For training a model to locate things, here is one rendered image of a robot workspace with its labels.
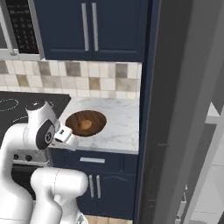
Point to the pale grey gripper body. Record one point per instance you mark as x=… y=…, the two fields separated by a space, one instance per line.
x=71 y=143

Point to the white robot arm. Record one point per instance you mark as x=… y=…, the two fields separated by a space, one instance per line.
x=17 y=163

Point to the brown wooden bowl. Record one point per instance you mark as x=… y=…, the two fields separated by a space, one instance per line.
x=86 y=124

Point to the black oven knob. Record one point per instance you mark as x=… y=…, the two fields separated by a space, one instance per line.
x=28 y=158
x=15 y=156

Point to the navy drawer front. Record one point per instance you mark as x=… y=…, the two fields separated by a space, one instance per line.
x=119 y=162

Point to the navy base cupboard door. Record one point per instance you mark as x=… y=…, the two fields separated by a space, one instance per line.
x=116 y=195
x=86 y=201

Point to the black hob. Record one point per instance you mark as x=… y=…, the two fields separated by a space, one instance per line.
x=17 y=105

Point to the navy tall side panel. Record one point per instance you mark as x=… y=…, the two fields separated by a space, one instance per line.
x=144 y=116

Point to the grey fridge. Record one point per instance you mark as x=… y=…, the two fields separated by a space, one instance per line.
x=175 y=102

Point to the silver microwave oven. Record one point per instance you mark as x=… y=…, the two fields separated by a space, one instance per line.
x=22 y=26

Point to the navy wall cupboard door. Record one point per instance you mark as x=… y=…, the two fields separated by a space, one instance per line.
x=122 y=29
x=62 y=29

